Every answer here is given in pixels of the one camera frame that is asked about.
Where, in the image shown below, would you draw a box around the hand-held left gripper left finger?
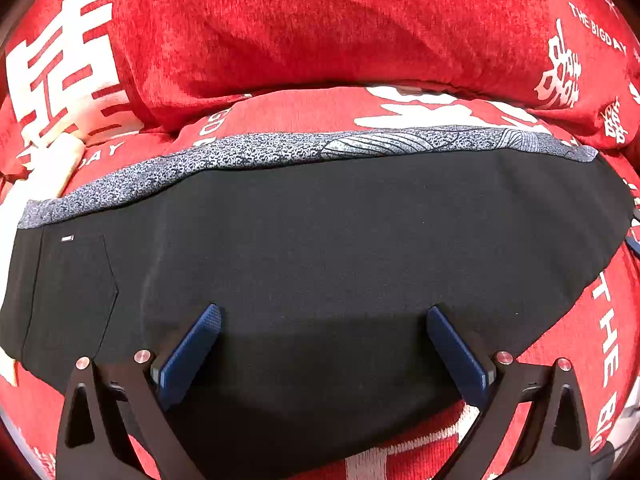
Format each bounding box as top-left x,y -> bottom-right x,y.
56,303 -> 222,480

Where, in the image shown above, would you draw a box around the red printed sofa cover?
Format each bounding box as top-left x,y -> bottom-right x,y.
0,0 -> 640,480

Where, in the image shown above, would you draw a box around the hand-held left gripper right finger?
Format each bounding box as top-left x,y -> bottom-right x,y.
426,305 -> 593,480

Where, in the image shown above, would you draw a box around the black pants with grey waistband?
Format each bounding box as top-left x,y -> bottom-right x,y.
0,127 -> 636,478

